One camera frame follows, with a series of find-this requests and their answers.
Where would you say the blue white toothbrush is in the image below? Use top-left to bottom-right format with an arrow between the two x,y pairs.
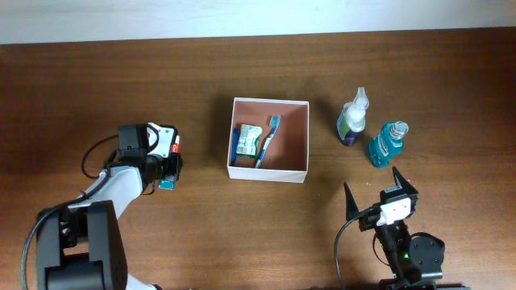
255,115 -> 281,168

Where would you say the teal mouthwash bottle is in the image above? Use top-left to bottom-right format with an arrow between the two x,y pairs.
368,121 -> 409,168

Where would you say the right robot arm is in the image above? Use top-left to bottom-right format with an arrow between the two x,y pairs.
338,168 -> 445,289

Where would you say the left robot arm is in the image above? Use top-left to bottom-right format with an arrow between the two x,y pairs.
21,122 -> 183,290

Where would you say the green white soap packet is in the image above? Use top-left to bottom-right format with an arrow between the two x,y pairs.
236,124 -> 262,160

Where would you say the purple foam soap bottle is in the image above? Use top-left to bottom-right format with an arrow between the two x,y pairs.
336,87 -> 369,147

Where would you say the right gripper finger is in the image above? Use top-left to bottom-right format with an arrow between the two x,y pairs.
343,182 -> 360,221
393,167 -> 418,213

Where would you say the red green toothpaste tube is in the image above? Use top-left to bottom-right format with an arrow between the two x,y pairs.
159,141 -> 180,190

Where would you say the pink cardboard box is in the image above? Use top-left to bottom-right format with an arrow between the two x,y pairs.
227,97 -> 310,184

